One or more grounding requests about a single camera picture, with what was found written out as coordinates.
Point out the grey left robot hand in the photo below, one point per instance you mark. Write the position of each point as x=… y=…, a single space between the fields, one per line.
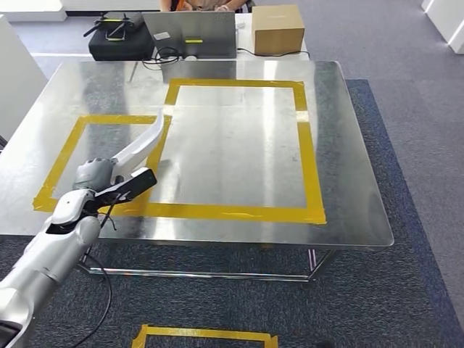
x=94 y=175

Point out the white curved car trim part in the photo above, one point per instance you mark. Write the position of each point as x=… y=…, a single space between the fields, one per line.
x=145 y=146

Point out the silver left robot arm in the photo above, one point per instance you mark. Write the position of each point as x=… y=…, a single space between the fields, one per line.
x=47 y=259

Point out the steel workbench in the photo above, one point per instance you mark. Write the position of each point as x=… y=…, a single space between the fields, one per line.
x=235 y=153

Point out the black carry case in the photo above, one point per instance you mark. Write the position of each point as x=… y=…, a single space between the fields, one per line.
x=123 y=48

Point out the white board panel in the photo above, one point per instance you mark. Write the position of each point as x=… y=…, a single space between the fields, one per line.
x=442 y=14
x=18 y=81
x=459 y=41

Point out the white mouse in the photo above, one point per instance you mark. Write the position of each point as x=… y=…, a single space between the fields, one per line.
x=190 y=57

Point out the grey laptop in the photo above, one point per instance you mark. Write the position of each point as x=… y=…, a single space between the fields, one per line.
x=188 y=33

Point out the yellow floor tape square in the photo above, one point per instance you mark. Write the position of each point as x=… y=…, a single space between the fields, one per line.
x=203 y=332

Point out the person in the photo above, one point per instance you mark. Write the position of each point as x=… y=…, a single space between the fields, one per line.
x=203 y=5

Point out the white desk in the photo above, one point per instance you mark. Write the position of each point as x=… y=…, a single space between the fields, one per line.
x=244 y=36

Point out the brown cardboard box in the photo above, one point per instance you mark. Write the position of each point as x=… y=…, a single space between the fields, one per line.
x=277 y=29

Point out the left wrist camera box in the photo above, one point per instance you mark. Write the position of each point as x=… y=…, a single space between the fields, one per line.
x=137 y=182

